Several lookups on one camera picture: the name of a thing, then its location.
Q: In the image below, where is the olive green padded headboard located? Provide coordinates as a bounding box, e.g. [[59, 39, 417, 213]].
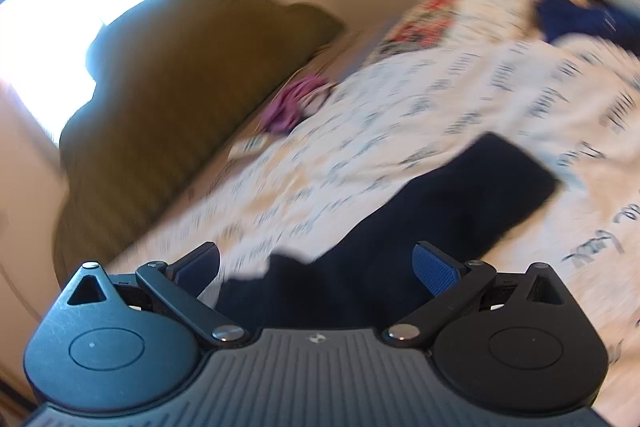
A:
[[52, 0, 344, 284]]

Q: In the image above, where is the bright window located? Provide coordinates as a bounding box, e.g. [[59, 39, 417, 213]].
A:
[[0, 0, 189, 145]]

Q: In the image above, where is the dark navy garment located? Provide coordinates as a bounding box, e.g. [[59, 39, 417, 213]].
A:
[[215, 133, 558, 333]]

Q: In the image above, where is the purple crumpled cloth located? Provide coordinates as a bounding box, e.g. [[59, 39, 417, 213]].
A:
[[258, 74, 335, 134]]

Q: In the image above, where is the white power strip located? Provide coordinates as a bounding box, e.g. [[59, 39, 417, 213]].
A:
[[228, 134, 270, 160]]

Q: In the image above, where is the white duvet with blue script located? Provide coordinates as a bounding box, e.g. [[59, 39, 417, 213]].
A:
[[111, 0, 639, 426]]

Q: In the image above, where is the dark blue clothing pile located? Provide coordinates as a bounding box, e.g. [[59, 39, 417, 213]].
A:
[[536, 0, 639, 55]]

